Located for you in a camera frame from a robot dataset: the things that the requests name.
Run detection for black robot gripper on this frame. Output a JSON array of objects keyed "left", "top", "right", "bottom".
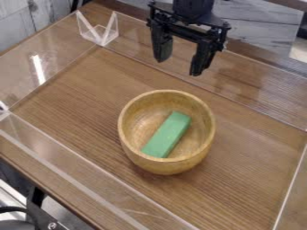
[{"left": 149, "top": 0, "right": 231, "bottom": 76}]

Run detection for black cable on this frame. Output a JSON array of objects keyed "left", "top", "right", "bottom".
[{"left": 0, "top": 206, "right": 30, "bottom": 217}]

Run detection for black table leg bracket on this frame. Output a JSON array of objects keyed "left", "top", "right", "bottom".
[{"left": 27, "top": 187, "right": 70, "bottom": 230}]

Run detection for green rectangular block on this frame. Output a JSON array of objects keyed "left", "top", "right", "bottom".
[{"left": 142, "top": 111, "right": 191, "bottom": 158}]

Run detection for brown wooden bowl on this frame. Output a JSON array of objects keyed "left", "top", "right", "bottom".
[{"left": 118, "top": 90, "right": 217, "bottom": 175}]

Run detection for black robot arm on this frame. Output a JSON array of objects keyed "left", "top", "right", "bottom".
[{"left": 147, "top": 0, "right": 231, "bottom": 76}]

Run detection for clear acrylic tray walls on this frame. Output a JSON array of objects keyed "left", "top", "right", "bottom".
[{"left": 0, "top": 4, "right": 307, "bottom": 230}]

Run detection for clear acrylic corner bracket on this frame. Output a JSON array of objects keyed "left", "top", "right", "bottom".
[{"left": 77, "top": 11, "right": 119, "bottom": 47}]

